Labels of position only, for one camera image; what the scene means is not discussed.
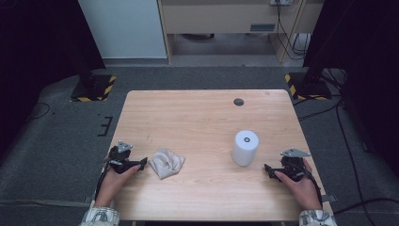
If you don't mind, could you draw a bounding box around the thin black floor cable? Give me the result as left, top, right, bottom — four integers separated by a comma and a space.
26, 102, 51, 122

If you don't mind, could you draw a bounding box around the hand-held gripper black cable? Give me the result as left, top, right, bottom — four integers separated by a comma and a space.
94, 159, 112, 202
295, 162, 324, 206

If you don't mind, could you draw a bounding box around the bundle of black hanging cables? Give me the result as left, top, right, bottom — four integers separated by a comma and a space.
276, 0, 311, 61

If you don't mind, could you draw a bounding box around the white panel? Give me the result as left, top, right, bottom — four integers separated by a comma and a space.
78, 0, 168, 59

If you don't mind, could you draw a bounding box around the white cylinder with black ring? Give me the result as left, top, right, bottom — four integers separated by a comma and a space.
231, 130, 260, 168

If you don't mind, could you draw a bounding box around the left hand-held gripper black cable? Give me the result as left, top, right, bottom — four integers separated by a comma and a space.
94, 159, 112, 202

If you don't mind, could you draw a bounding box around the black curtain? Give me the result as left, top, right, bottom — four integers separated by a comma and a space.
302, 0, 399, 177
0, 0, 106, 158

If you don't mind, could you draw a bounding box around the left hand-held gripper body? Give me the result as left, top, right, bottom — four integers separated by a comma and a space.
106, 140, 139, 175

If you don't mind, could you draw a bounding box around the long black floor cable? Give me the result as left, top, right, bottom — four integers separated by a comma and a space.
293, 67, 399, 226

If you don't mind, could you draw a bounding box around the beige quilted cloth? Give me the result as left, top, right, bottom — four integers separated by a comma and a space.
149, 148, 186, 181

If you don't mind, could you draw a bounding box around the light wooden cabinet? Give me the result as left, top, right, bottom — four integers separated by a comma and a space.
157, 0, 324, 65

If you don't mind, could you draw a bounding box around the right hand-held gripper black cable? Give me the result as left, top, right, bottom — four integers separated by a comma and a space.
295, 162, 324, 206

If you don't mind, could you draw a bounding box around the person's right hand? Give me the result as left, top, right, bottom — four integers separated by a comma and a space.
275, 159, 323, 211

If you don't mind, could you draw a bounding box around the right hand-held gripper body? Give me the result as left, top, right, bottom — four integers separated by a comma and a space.
279, 148, 311, 183

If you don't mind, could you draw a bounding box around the black stand with striped base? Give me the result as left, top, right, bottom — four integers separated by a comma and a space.
70, 0, 117, 103
284, 0, 332, 102

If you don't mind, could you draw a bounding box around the person's left hand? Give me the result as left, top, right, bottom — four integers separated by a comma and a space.
94, 165, 141, 208

